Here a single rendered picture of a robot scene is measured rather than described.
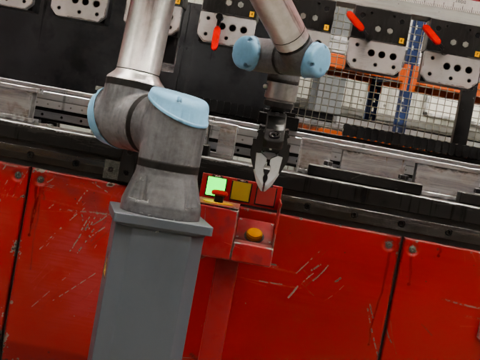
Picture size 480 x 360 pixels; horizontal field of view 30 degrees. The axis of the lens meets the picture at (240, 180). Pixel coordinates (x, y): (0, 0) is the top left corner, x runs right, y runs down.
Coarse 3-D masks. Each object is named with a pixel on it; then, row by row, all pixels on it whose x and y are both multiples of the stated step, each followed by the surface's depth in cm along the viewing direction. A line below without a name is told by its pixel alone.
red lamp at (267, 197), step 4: (272, 188) 219; (260, 192) 219; (264, 192) 219; (268, 192) 219; (272, 192) 219; (256, 196) 219; (260, 196) 219; (264, 196) 219; (268, 196) 219; (272, 196) 219; (256, 200) 219; (260, 200) 219; (264, 200) 219; (268, 200) 219; (272, 200) 219; (264, 204) 219; (268, 204) 219; (272, 204) 219
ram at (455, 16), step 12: (336, 0) 236; (348, 0) 236; (360, 0) 236; (372, 0) 235; (384, 0) 235; (396, 0) 235; (408, 12) 235; (420, 12) 235; (432, 12) 235; (444, 12) 235; (456, 12) 234; (468, 12) 234
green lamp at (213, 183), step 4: (208, 180) 219; (212, 180) 219; (216, 180) 219; (220, 180) 219; (224, 180) 219; (208, 184) 219; (212, 184) 219; (216, 184) 219; (220, 184) 219; (224, 184) 219; (208, 188) 219; (212, 188) 219; (216, 188) 219; (220, 188) 219; (224, 188) 219; (208, 192) 220
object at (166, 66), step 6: (168, 36) 242; (168, 42) 242; (174, 42) 242; (168, 48) 242; (174, 48) 242; (168, 54) 242; (174, 54) 242; (168, 60) 242; (174, 60) 242; (162, 66) 243; (168, 66) 243
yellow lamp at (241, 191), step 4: (236, 184) 219; (240, 184) 219; (244, 184) 219; (248, 184) 219; (232, 188) 219; (236, 188) 219; (240, 188) 219; (244, 188) 219; (248, 188) 219; (232, 192) 219; (236, 192) 219; (240, 192) 219; (244, 192) 219; (248, 192) 219; (232, 196) 219; (236, 196) 219; (240, 196) 219; (244, 196) 219; (248, 196) 219; (240, 200) 219; (244, 200) 219; (248, 200) 219
